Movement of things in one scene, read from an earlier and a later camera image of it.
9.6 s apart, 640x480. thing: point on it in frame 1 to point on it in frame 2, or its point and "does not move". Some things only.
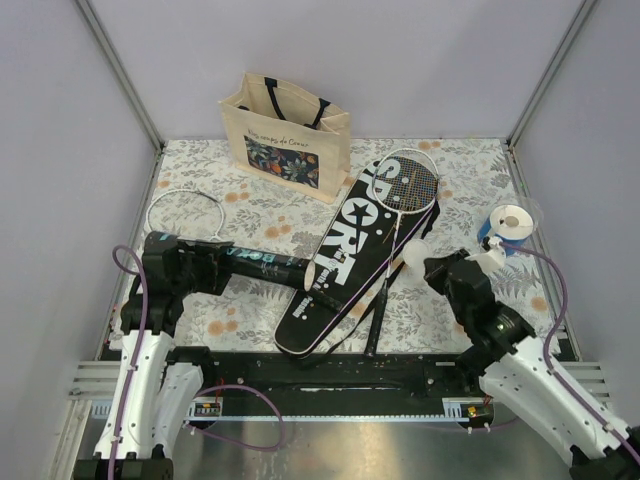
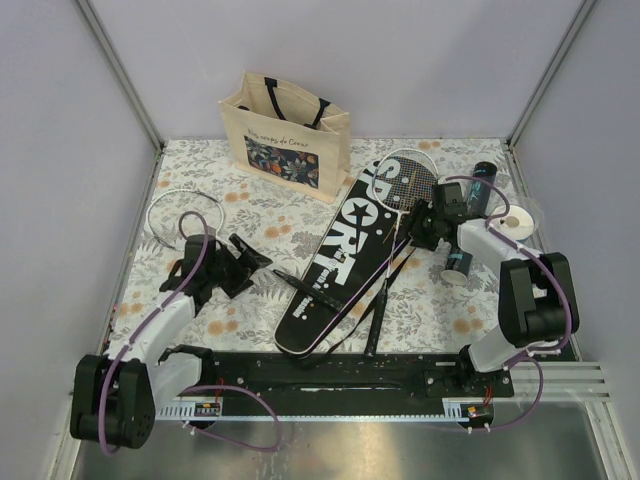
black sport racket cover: (388, 207) does not move
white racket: (405, 181) does not move
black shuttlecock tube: (242, 263) to (458, 263)
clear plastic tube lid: (536, 213) does not move
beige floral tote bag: (289, 137) does not move
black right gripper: (436, 268) to (421, 209)
